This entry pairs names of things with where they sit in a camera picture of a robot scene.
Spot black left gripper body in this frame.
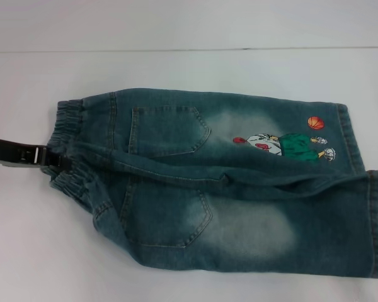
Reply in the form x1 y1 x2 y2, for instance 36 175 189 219
0 135 48 167

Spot blue denim shorts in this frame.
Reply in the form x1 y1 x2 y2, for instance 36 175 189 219
49 88 378 280

